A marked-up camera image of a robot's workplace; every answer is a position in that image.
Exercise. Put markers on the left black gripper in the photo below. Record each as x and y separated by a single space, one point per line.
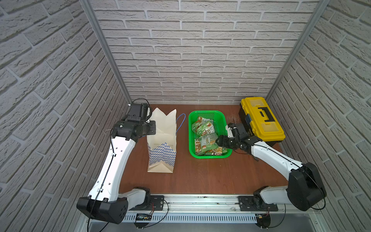
151 127

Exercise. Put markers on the green plastic basket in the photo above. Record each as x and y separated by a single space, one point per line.
220 129

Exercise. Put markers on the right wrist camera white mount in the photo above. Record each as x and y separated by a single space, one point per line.
231 130

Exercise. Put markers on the small circuit board left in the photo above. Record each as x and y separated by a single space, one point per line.
143 217

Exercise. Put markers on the aluminium front rail frame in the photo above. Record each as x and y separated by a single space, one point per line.
210 208

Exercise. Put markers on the round black connector right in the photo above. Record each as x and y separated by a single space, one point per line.
263 221

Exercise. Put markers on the white blue checkered paper bag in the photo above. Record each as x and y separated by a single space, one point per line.
162 145

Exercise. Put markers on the green condiment packet top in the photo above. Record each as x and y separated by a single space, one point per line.
203 126

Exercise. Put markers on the green condiment packet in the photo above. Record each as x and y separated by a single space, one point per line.
208 142
203 126

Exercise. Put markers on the yellow black toolbox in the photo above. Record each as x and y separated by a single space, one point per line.
259 120

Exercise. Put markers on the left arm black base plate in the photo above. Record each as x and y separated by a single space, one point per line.
156 203

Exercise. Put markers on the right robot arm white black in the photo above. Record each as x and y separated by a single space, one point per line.
305 187

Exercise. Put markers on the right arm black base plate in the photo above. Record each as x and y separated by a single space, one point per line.
254 204

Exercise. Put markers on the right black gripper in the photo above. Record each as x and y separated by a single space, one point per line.
222 141

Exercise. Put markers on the brown food packet in basket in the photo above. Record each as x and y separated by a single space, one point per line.
215 152

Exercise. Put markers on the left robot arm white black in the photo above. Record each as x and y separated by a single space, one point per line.
104 202

